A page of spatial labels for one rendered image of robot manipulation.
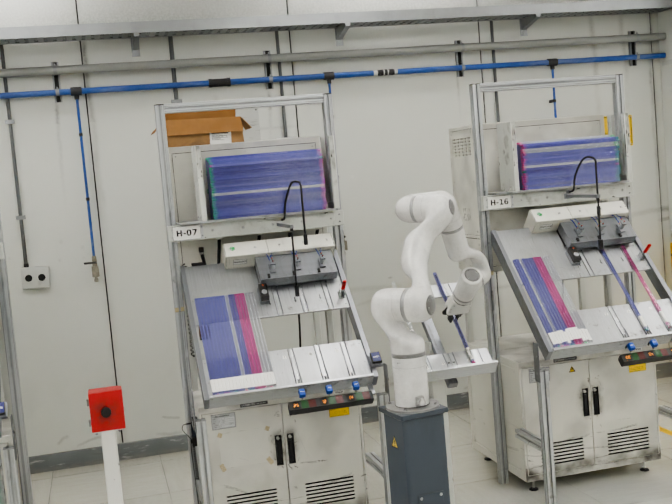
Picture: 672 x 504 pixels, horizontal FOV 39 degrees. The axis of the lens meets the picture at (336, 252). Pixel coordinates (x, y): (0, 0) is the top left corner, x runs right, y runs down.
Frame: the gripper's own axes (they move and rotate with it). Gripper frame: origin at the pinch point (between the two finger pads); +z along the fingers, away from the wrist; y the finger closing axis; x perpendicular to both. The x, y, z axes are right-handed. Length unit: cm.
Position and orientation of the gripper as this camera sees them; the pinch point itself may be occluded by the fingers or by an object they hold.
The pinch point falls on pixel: (453, 317)
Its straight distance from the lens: 404.1
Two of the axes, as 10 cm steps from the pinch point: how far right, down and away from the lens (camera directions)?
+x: 2.2, 8.1, -5.5
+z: -1.4, 5.8, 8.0
